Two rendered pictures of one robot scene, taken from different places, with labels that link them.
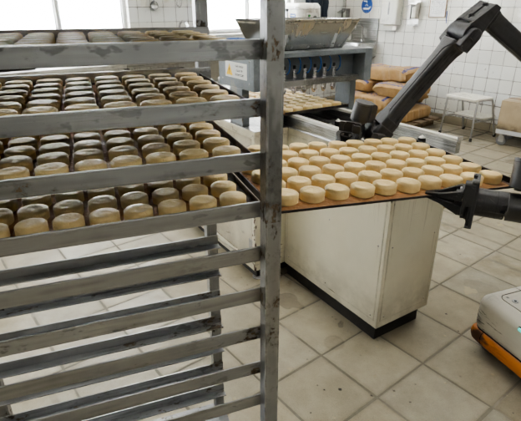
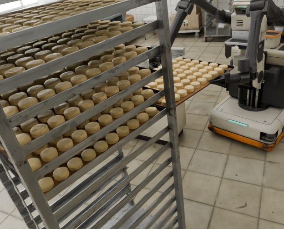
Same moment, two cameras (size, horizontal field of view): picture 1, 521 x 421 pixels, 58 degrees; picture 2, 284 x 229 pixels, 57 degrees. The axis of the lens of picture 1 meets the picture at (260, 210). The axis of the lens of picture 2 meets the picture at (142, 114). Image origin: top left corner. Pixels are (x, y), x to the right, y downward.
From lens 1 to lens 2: 0.51 m
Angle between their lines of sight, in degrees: 20
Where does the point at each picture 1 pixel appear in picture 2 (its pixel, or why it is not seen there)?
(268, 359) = (178, 168)
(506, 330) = (223, 122)
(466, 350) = (208, 136)
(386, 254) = not seen: hidden behind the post
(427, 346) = (193, 141)
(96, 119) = (114, 98)
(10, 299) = (93, 187)
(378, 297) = not seen: hidden behind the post
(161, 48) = (131, 62)
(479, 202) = (230, 80)
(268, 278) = (174, 136)
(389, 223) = not seen: hidden behind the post
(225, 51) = (149, 54)
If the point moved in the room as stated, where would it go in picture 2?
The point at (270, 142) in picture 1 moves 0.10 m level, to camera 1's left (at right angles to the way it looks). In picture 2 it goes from (170, 84) to (148, 92)
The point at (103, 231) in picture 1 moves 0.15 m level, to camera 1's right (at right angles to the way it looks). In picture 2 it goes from (120, 143) to (156, 129)
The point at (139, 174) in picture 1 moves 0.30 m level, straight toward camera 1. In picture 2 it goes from (129, 114) to (195, 147)
